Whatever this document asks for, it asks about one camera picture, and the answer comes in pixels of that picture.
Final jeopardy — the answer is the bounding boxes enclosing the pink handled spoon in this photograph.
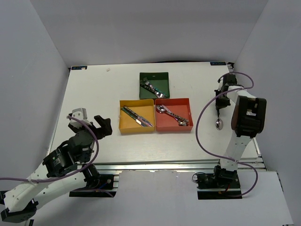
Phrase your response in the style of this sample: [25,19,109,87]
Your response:
[159,105,189,127]

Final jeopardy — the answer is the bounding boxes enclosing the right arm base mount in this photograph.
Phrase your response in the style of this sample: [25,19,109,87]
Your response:
[191,172,242,200]

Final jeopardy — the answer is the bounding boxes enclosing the red container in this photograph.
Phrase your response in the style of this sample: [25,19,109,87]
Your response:
[154,98,193,133]

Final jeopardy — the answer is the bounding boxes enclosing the pink handled fork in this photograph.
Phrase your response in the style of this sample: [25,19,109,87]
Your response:
[140,78,155,94]

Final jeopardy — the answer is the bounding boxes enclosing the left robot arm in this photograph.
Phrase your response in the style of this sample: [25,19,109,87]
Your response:
[0,113,112,223]

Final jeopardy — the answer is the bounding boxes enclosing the green handled spoon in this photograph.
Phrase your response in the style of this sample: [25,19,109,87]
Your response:
[215,109,223,130]

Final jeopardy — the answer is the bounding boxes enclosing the green handled knife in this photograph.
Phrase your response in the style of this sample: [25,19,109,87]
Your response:
[121,106,148,127]

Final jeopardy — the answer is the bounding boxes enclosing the black handled spoon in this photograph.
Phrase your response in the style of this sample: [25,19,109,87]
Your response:
[156,105,190,123]

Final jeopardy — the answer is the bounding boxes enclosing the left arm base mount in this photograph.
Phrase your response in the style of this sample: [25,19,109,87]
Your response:
[69,164,117,198]

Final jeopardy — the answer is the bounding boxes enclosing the pink handled knife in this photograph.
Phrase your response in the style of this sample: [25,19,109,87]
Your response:
[124,106,153,127]

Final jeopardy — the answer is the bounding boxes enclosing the left blue corner label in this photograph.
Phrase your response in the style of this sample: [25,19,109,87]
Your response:
[71,65,87,70]

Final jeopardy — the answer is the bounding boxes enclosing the green handled fork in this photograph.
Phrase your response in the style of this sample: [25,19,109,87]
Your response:
[154,87,167,98]

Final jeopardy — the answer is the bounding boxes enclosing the black handled fork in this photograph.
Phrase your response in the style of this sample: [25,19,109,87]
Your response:
[140,82,165,98]

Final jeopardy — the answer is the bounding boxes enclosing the green container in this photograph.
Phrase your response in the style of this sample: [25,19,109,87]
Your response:
[139,72,170,99]

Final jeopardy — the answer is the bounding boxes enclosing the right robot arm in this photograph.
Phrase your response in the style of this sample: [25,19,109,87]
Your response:
[212,73,267,188]

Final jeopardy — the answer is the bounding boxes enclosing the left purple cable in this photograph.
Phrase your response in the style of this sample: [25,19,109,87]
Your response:
[0,115,116,197]

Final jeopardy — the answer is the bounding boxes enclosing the blue corner label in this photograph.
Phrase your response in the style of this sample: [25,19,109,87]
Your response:
[210,62,227,66]
[71,65,87,70]

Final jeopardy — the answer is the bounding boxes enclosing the yellow container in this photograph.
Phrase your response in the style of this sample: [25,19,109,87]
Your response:
[119,99,156,134]

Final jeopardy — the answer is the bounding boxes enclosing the black handled knife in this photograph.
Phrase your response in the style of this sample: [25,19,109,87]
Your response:
[121,106,153,127]

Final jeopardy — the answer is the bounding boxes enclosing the right blue corner label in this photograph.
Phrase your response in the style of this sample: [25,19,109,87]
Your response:
[210,62,227,66]

